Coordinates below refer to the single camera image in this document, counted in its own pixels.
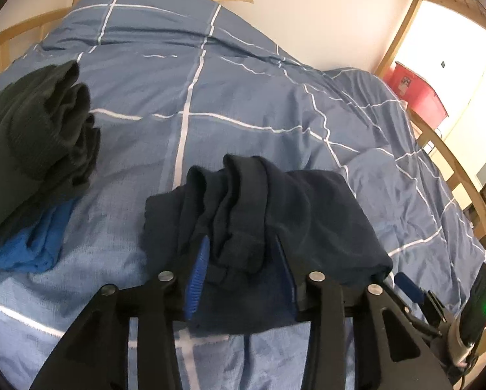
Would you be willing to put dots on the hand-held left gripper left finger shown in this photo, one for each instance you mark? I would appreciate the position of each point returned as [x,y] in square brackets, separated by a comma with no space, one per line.
[196,278]

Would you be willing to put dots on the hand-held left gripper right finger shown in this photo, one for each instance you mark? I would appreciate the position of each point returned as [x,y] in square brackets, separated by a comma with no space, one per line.
[287,280]

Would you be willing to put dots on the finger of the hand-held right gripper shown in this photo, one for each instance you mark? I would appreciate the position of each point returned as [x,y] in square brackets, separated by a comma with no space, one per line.
[408,286]

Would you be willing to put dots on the navy blue pants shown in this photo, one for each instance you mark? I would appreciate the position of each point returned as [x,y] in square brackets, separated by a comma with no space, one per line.
[275,227]

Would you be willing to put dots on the bright blue folded garment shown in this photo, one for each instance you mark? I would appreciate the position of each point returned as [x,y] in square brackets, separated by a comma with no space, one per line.
[27,243]

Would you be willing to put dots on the cream door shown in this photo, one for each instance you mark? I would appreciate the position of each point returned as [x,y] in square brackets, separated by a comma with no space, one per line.
[480,130]

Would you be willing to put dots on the blue checkered duvet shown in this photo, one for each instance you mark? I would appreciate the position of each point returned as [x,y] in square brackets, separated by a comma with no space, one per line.
[235,89]

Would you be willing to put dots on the red storage bin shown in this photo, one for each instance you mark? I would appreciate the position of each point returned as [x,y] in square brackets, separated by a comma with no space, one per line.
[415,89]

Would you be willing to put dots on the dark green folded garment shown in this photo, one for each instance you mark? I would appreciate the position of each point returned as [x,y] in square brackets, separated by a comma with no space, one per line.
[32,150]

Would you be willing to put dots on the wooden bunk bed frame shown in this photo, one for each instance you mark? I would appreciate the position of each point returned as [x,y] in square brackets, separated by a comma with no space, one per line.
[446,150]

